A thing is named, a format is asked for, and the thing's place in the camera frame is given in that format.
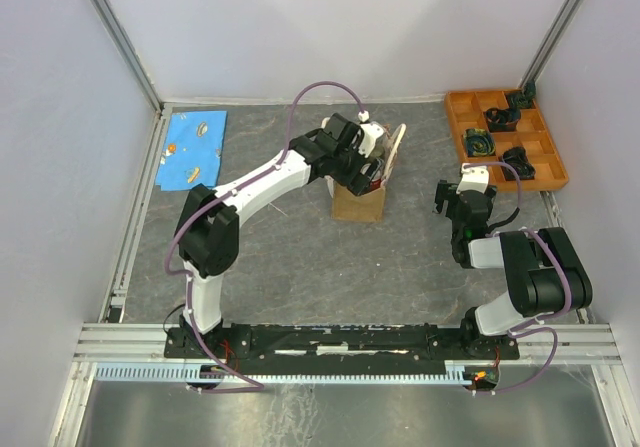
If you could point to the dark rolled sock top corner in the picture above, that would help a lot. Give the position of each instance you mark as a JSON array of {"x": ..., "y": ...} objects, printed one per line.
[{"x": 529, "y": 90}]

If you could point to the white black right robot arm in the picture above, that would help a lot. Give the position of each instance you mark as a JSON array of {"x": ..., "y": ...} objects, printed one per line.
[{"x": 544, "y": 276}]

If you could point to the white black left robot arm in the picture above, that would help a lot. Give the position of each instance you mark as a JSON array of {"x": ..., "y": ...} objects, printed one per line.
[{"x": 207, "y": 236}]

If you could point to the black rolled sock upper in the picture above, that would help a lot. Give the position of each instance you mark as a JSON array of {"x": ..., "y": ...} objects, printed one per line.
[{"x": 506, "y": 120}]

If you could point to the aluminium frame rail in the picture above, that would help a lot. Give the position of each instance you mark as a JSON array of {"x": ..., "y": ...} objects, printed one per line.
[
  {"x": 113, "y": 305},
  {"x": 579, "y": 344}
]

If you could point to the red soda can right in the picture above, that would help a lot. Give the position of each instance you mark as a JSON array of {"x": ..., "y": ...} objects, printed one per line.
[{"x": 377, "y": 182}]

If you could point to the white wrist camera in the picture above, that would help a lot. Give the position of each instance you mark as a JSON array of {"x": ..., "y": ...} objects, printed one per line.
[
  {"x": 372, "y": 134},
  {"x": 474, "y": 177}
]

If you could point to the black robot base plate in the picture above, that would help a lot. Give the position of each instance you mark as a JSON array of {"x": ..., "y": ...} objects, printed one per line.
[{"x": 334, "y": 350}]

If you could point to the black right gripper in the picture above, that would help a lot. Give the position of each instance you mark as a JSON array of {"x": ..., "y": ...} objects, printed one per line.
[{"x": 445, "y": 191}]

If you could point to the blue cartoon print cloth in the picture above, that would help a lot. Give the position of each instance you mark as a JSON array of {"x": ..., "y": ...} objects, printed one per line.
[{"x": 192, "y": 150}]

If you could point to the aluminium frame rail front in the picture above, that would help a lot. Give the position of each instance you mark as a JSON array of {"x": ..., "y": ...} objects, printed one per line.
[{"x": 579, "y": 344}]

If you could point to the aluminium frame post right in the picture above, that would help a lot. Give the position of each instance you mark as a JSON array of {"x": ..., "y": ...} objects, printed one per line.
[{"x": 551, "y": 40}]

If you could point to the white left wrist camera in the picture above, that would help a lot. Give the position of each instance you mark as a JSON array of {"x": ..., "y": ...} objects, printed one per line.
[{"x": 372, "y": 134}]

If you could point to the blue green rolled sock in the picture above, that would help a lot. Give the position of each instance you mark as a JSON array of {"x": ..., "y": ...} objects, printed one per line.
[{"x": 478, "y": 142}]

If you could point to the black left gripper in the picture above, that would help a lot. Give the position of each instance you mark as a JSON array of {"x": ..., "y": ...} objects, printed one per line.
[{"x": 356, "y": 182}]

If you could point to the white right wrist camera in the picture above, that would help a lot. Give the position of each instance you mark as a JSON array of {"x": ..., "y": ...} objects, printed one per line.
[{"x": 474, "y": 177}]

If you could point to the orange wooden compartment tray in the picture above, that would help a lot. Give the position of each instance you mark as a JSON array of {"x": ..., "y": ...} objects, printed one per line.
[{"x": 465, "y": 110}]

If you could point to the aluminium frame rail left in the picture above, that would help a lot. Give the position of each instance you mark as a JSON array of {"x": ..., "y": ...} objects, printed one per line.
[{"x": 113, "y": 305}]

